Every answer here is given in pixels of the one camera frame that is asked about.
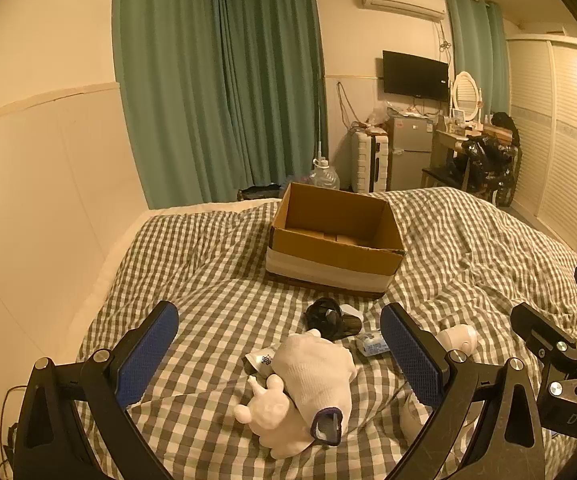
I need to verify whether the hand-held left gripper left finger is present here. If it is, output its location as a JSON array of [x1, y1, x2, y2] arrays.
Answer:
[[12, 301, 180, 480]]

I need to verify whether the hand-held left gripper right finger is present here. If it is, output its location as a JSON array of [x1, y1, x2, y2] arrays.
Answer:
[[379, 302, 561, 480]]

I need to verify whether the tissue packet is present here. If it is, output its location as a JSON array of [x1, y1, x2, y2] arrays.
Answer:
[[355, 330, 389, 357]]

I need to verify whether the black strap roll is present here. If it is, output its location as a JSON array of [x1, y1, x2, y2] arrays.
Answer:
[[304, 297, 364, 339]]

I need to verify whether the white sock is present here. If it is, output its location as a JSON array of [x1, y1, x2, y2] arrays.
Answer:
[[271, 329, 358, 447]]

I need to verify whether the white squeeze tube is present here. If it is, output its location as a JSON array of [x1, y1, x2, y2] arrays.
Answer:
[[243, 349, 276, 376]]

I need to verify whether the cardboard box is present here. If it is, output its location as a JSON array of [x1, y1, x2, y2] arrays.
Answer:
[[266, 182, 405, 297]]

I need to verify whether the white animal figurine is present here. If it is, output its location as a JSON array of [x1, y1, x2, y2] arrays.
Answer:
[[233, 374, 319, 461]]

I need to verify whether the checked blanket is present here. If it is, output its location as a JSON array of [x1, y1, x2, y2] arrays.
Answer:
[[76, 187, 577, 480]]

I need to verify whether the white louvred wardrobe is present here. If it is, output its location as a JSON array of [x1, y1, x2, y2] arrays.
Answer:
[[505, 35, 577, 256]]

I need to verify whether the black plastic bag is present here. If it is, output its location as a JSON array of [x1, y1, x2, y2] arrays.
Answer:
[[451, 135, 519, 196]]

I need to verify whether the clear water jug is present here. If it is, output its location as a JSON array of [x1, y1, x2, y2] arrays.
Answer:
[[308, 157, 341, 191]]

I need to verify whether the white suitcase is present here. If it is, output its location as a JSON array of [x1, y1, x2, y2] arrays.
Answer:
[[351, 130, 390, 193]]

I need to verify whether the small grey fridge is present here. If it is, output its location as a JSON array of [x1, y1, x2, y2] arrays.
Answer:
[[387, 115, 436, 192]]

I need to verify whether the dressing desk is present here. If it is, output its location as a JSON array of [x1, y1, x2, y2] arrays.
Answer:
[[421, 127, 514, 191]]

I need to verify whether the white oval mirror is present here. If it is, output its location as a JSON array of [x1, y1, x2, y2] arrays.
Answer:
[[451, 71, 483, 123]]

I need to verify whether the clear plastic bag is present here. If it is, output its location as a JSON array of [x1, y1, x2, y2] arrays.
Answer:
[[368, 102, 399, 128]]

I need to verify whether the narrow green curtain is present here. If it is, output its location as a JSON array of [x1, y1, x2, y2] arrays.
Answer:
[[443, 0, 511, 121]]

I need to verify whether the wide green curtain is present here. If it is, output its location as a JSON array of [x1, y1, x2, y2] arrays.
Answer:
[[112, 0, 328, 210]]

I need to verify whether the white air conditioner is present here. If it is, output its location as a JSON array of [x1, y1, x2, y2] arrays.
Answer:
[[357, 0, 446, 22]]

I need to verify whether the black cable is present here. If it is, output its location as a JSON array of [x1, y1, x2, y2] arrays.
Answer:
[[0, 385, 29, 476]]

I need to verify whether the black wall television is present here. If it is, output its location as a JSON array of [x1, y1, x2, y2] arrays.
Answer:
[[382, 50, 450, 102]]

